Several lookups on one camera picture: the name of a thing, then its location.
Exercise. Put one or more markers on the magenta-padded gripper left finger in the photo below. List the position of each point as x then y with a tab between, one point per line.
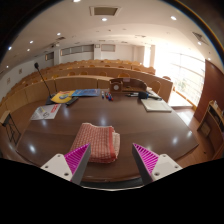
56	164

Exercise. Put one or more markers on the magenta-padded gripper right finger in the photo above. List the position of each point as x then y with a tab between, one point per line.
165	165

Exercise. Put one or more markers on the red white checkered towel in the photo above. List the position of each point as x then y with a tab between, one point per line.
96	140

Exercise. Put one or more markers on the white printed poster sheet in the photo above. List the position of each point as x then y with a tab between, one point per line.
46	111

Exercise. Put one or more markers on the wooden shelf unit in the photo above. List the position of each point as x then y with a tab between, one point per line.
211	130

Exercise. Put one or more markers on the white closed book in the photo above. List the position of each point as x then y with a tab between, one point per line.
156	105

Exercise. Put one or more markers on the black remote control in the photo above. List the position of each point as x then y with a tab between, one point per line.
71	101

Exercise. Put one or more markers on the small black-legged side stand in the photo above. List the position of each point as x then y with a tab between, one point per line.
6	118

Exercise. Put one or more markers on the black cylindrical device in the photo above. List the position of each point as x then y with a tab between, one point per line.
143	95

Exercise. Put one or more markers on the blue printed paper sheet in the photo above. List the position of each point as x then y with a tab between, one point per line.
86	92

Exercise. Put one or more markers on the wooden lecture seat rows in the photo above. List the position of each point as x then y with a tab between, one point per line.
73	83

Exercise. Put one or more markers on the red marker pen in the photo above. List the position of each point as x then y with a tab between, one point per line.
110	96

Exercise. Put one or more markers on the large bright window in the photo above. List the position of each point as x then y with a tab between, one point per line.
181	76

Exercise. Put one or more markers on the wooden desk organizer box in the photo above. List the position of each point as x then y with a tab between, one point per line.
116	87

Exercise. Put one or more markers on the black gooseneck desk microphone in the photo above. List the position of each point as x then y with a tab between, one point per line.
36	65

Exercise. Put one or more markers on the round ceiling lights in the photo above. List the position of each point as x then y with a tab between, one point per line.
105	19

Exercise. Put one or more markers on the rectangular ceiling air vent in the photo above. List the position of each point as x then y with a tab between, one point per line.
104	10

